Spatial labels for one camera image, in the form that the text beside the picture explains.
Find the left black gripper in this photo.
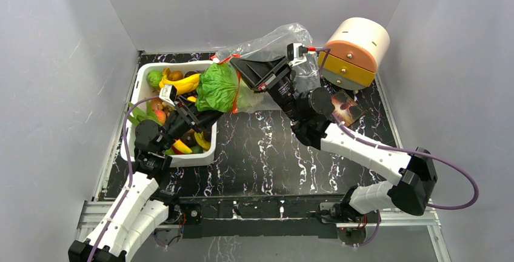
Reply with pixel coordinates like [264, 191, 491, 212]
[158, 96, 226, 153]

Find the clear zip top bag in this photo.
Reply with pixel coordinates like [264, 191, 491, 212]
[213, 22, 321, 113]

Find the green lettuce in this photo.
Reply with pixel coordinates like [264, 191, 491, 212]
[195, 63, 255, 113]

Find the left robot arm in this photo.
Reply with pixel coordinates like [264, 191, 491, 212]
[68, 97, 223, 261]

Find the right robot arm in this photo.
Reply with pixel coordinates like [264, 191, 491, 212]
[229, 56, 437, 223]

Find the white food bin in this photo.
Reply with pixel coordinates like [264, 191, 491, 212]
[120, 60, 222, 167]

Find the single yellow banana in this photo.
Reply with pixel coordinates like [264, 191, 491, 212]
[194, 132, 211, 150]

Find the mango slice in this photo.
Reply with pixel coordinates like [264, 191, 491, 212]
[172, 139, 193, 155]

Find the yellow banana bunch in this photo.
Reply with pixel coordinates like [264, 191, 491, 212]
[159, 68, 201, 95]

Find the red peach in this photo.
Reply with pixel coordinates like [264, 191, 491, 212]
[155, 110, 167, 125]

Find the brown kiwi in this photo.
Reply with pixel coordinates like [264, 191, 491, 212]
[167, 70, 184, 81]

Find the green lime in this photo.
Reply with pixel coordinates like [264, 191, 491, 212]
[146, 70, 163, 90]

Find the green leaf vegetable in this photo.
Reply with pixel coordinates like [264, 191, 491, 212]
[128, 102, 160, 126]

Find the round drawer cabinet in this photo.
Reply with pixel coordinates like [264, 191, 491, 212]
[318, 17, 390, 90]

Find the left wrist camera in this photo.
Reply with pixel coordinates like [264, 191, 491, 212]
[159, 84, 177, 109]

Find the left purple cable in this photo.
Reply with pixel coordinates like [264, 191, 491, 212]
[85, 96, 161, 262]

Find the purple cable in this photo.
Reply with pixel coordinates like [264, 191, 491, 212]
[85, 96, 161, 262]
[305, 46, 480, 212]

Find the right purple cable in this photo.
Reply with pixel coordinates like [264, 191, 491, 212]
[305, 46, 480, 212]

